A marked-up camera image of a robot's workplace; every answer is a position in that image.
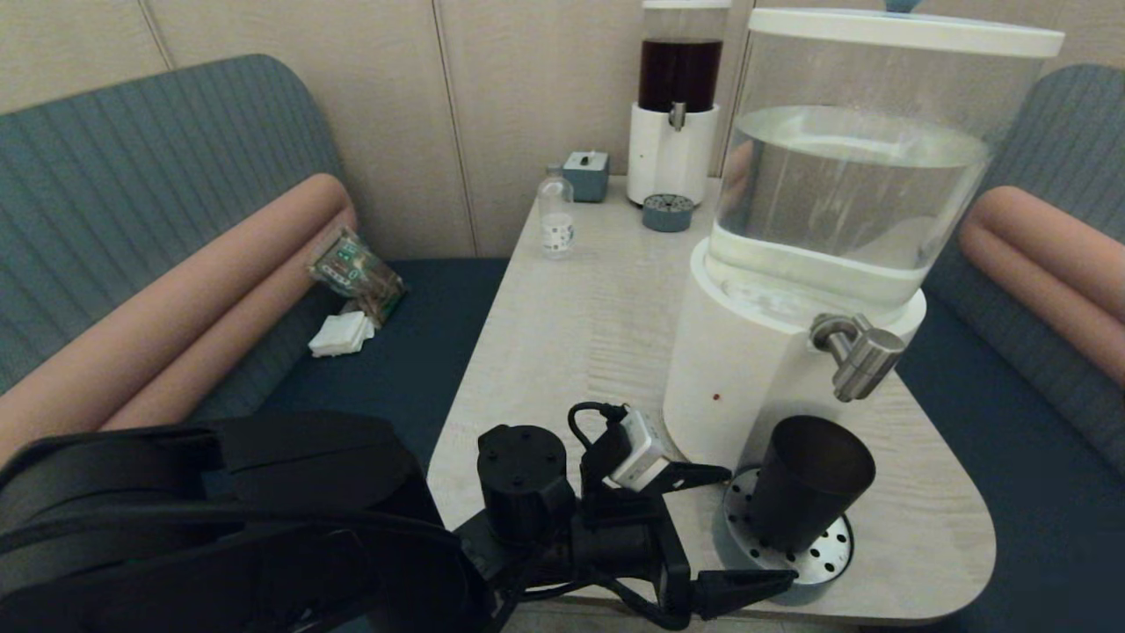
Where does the small clear plastic bottle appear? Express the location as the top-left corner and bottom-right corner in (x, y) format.
(539, 166), (577, 259)

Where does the black plastic cup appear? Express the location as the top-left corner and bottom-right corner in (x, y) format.
(749, 415), (876, 555)

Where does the pink bolster cushion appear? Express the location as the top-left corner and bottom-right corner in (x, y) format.
(0, 173), (359, 467)
(958, 186), (1125, 390)

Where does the green brown snack packet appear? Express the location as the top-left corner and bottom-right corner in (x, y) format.
(308, 227), (407, 326)

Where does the small blue drip tray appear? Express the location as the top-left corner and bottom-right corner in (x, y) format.
(642, 193), (694, 233)

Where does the small dark drink dispenser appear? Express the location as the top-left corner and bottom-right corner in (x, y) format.
(628, 0), (732, 208)

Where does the large blue steel drip tray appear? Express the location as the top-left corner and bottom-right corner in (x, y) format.
(714, 466), (854, 608)

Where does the black left camera cable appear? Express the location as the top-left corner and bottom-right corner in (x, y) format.
(568, 401), (629, 451)

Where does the white napkin stack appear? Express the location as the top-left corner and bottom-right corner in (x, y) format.
(308, 309), (377, 358)

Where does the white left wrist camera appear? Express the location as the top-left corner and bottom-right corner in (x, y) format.
(606, 406), (669, 491)

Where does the teal bench sofa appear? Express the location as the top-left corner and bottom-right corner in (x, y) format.
(861, 65), (1125, 633)
(0, 54), (511, 633)

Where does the blue-grey tissue box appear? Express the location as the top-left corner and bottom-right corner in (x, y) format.
(563, 150), (611, 204)

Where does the large clear water dispenser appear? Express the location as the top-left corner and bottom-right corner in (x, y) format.
(664, 0), (1065, 476)

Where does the large steel dispenser tap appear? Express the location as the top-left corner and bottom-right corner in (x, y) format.
(810, 314), (907, 404)

